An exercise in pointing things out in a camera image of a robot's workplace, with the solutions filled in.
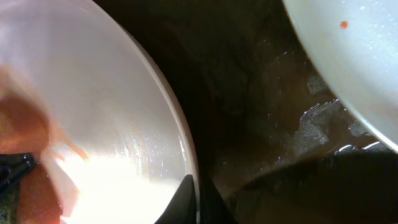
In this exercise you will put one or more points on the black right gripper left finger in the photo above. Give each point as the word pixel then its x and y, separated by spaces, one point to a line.
pixel 182 208

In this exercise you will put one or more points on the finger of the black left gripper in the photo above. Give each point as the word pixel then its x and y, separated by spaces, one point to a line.
pixel 14 167

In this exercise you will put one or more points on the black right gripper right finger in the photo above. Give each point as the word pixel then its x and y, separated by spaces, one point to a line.
pixel 213 209

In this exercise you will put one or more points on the orange green sponge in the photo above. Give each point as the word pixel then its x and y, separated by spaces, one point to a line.
pixel 45 194

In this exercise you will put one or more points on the pink plate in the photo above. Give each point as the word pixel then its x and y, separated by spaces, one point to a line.
pixel 111 99

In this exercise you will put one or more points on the cream white plate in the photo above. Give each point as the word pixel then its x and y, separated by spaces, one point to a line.
pixel 353 45

